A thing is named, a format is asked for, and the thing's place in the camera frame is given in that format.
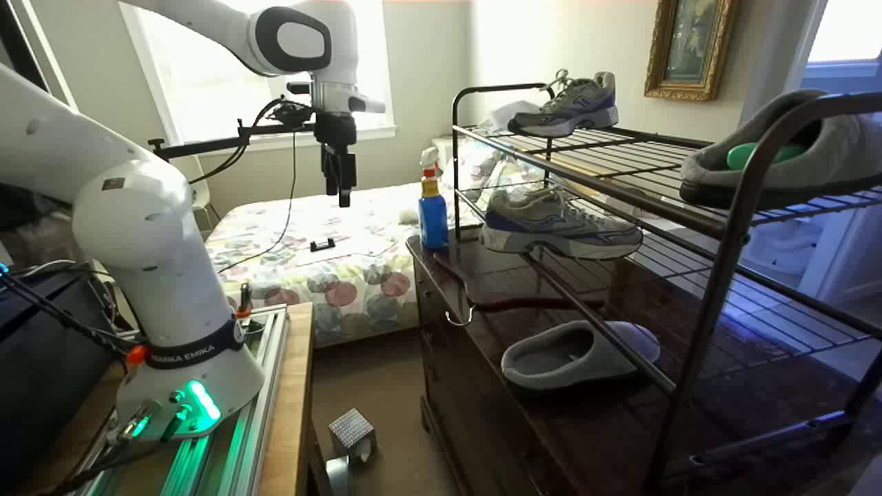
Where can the grey slipper top shelf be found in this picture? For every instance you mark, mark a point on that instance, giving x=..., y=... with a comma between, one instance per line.
x=831, y=156

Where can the black metal shoe rack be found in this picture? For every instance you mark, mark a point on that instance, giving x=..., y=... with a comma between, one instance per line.
x=680, y=229

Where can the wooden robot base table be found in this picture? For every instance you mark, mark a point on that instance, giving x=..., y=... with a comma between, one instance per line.
x=256, y=452

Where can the grey sneaker top shelf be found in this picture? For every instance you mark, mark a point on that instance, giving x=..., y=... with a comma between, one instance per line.
x=584, y=102

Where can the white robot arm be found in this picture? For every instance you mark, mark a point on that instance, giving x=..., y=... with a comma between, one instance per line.
x=132, y=211

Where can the grey sneaker shelf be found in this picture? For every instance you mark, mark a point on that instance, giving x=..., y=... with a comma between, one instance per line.
x=584, y=102
x=547, y=218

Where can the blue spray bottle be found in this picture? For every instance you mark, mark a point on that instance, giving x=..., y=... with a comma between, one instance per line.
x=430, y=201

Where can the floral bed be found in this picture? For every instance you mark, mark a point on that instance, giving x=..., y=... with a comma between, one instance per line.
x=347, y=262

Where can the grey sneaker middle shelf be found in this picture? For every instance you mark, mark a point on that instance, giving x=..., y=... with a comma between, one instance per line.
x=547, y=218

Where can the metal cube on floor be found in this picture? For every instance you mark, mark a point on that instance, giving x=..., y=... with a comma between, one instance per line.
x=350, y=446

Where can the grey slipper on dresser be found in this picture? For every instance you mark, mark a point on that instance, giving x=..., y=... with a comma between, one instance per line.
x=562, y=357

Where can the gold framed picture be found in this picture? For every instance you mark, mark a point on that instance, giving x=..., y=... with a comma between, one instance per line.
x=691, y=47

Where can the dark wooden dresser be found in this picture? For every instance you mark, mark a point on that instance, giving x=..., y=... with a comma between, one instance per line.
x=591, y=439

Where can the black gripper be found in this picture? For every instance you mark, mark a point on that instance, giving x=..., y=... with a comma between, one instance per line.
x=336, y=132

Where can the black camera tripod bar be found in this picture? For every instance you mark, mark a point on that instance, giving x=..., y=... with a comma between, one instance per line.
x=240, y=139

